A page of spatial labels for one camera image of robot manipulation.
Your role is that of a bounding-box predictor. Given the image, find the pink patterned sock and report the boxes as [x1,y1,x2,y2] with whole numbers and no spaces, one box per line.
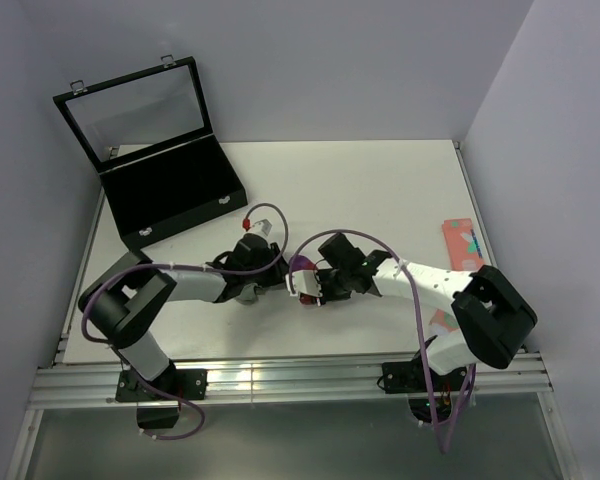
[427,218,485,337]

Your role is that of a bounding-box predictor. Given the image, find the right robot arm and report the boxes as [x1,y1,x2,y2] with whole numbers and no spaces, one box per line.
[316,233,538,390]

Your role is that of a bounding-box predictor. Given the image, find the black display case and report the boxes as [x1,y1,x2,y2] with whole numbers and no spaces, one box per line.
[53,56,248,250]

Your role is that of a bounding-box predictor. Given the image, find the maroon sock with orange cuff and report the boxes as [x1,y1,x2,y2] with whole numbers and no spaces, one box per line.
[289,255,318,277]

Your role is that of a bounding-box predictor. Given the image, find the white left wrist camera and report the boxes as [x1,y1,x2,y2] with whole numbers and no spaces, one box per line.
[242,218,272,240]

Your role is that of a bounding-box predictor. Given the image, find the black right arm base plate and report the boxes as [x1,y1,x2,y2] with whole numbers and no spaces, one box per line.
[377,360,468,394]

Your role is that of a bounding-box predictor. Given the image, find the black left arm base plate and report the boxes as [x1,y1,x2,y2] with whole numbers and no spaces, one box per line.
[115,369,207,403]

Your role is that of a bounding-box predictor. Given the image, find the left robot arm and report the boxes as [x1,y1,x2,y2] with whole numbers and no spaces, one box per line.
[78,233,289,399]

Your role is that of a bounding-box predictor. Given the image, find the aluminium frame rail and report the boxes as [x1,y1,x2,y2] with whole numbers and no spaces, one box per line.
[27,353,553,410]

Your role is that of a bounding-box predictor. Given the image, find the grey-green ankle sock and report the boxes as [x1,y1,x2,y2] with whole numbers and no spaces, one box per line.
[234,284,262,305]

